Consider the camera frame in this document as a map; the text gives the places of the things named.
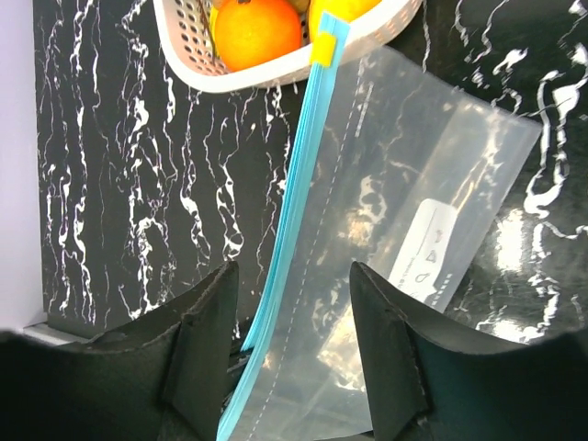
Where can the clear zip top bag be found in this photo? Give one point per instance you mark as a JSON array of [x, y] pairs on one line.
[[390, 167]]

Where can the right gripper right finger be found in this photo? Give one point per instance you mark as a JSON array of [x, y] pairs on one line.
[[429, 377]]

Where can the yellow mango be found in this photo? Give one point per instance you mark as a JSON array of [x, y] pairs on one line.
[[347, 10]]

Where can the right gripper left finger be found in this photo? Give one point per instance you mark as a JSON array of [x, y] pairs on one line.
[[162, 376]]

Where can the orange fruit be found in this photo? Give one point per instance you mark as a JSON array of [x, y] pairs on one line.
[[250, 33]]

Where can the white perforated plastic basket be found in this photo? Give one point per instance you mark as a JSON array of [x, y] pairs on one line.
[[188, 51]]

